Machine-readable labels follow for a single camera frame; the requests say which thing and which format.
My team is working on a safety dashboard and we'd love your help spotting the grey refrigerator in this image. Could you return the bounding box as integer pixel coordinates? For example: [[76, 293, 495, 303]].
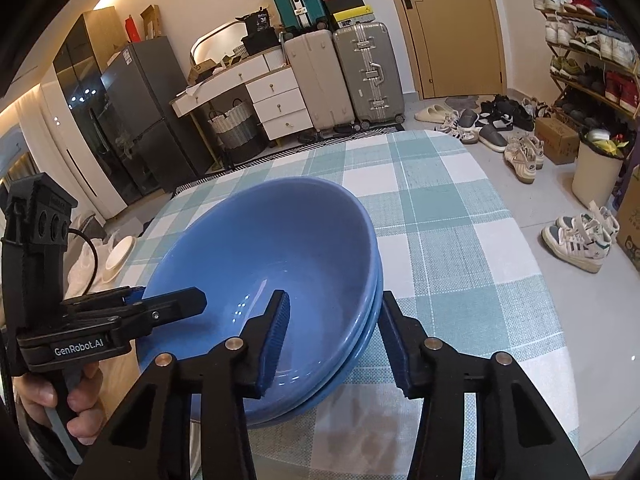
[[99, 37, 216, 206]]

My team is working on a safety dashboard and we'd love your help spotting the dark glass cabinet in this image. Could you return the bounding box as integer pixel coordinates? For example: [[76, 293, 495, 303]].
[[52, 9, 136, 202]]

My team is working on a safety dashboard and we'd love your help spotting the shoe rack with shoes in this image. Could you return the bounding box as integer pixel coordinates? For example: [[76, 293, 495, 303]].
[[532, 0, 640, 111]]

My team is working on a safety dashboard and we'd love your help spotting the beige suitcase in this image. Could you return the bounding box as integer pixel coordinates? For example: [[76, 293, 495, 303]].
[[282, 28, 357, 131]]

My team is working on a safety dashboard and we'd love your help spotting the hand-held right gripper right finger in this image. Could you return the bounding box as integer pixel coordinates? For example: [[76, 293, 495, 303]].
[[378, 292, 591, 480]]

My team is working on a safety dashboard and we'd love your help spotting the oval mirror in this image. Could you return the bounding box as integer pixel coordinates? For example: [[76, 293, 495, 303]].
[[189, 19, 251, 69]]

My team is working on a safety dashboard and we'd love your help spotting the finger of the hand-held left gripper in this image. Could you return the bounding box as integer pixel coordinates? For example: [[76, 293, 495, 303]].
[[61, 287, 209, 349], [61, 285, 146, 312]]

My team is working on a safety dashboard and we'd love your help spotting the woven laundry basket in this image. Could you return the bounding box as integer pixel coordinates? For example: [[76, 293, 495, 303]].
[[207, 99, 266, 164]]

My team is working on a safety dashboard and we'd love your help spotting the wooden shoe rack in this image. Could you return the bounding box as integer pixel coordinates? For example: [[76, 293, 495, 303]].
[[542, 0, 640, 121]]

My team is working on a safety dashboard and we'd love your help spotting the small white bowl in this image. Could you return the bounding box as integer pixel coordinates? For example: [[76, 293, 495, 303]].
[[103, 236, 138, 281]]

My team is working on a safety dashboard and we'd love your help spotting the person's left hand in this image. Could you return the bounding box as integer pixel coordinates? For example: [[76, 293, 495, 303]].
[[12, 360, 105, 434]]

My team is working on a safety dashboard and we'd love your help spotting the cluster of assorted shoes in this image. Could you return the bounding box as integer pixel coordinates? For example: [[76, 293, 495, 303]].
[[413, 94, 546, 184]]

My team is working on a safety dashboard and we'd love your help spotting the silver suitcase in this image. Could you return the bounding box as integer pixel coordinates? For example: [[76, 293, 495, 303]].
[[332, 22, 406, 129]]

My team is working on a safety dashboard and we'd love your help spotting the white trash bin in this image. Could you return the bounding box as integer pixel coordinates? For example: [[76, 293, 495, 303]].
[[571, 129, 631, 211]]

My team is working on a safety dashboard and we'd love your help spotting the wooden door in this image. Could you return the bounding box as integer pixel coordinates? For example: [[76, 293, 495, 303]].
[[379, 0, 506, 101]]

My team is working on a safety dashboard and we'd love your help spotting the brown cardboard box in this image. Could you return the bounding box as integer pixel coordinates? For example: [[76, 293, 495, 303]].
[[534, 117, 581, 165]]

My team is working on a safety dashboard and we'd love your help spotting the large printed cardboard box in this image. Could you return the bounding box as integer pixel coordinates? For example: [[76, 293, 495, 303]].
[[614, 164, 640, 267]]

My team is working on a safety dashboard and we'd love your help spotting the small cardboard box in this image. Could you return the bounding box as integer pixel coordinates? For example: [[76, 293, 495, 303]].
[[188, 59, 217, 86]]

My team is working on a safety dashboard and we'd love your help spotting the teal checked tablecloth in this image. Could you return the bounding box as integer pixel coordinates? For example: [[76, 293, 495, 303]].
[[124, 128, 582, 480]]

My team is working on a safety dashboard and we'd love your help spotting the tall cardboard box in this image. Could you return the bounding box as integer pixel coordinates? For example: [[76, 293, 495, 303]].
[[139, 4, 162, 41]]

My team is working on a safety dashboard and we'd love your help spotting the white dressing table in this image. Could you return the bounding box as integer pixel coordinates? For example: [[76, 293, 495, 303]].
[[169, 52, 314, 144]]

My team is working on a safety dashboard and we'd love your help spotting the white plastic bag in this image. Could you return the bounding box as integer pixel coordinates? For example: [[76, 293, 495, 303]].
[[64, 239, 119, 301]]

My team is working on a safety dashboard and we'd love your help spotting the black cable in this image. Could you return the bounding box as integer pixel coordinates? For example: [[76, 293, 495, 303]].
[[67, 228, 100, 294]]

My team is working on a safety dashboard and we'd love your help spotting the black paper bag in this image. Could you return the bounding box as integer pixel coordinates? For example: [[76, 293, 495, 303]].
[[242, 7, 274, 36]]

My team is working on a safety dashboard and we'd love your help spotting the white cabinet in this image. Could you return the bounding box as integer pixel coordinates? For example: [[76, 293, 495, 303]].
[[39, 79, 129, 221]]

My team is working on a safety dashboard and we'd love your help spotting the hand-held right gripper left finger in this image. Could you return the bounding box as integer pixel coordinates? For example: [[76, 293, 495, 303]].
[[90, 288, 291, 480]]

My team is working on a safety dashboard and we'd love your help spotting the white teal high-top sneaker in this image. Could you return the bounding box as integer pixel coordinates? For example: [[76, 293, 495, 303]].
[[556, 207, 621, 251], [541, 220, 607, 274]]

